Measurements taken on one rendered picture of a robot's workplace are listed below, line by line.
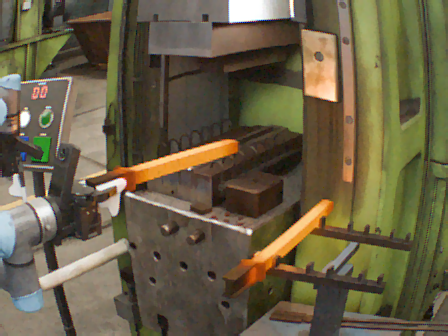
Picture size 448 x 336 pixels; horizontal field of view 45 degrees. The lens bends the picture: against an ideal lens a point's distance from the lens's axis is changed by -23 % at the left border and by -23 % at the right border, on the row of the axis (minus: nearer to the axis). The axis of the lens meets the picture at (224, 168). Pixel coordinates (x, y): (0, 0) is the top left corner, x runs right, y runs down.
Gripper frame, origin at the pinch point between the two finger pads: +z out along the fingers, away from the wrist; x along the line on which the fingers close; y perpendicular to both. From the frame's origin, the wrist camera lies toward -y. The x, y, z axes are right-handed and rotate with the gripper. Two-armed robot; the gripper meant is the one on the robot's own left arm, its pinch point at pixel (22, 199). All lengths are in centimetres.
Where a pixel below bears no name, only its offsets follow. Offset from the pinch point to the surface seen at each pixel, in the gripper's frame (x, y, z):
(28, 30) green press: -469, -99, -13
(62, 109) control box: -18.1, -21.2, -17.8
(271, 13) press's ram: 21, -66, -45
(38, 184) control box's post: -31.1, -13.6, 8.3
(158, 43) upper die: 9, -41, -37
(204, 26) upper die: 22, -46, -42
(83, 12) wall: -867, -298, 6
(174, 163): 45, -27, -19
